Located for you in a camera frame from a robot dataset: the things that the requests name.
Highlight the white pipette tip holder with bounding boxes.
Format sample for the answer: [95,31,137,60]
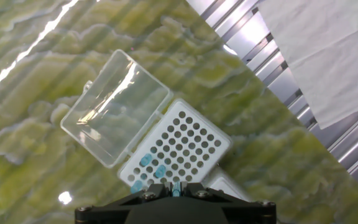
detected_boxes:
[60,49,232,200]
[202,167,254,203]

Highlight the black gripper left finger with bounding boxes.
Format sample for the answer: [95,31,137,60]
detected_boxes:
[75,182,171,224]

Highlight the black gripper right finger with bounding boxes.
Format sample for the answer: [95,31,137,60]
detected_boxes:
[183,182,278,224]

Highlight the white paper sheet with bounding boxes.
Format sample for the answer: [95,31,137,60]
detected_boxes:
[256,0,358,130]

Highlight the green marble pattern mat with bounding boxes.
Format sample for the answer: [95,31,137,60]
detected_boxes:
[0,0,358,224]

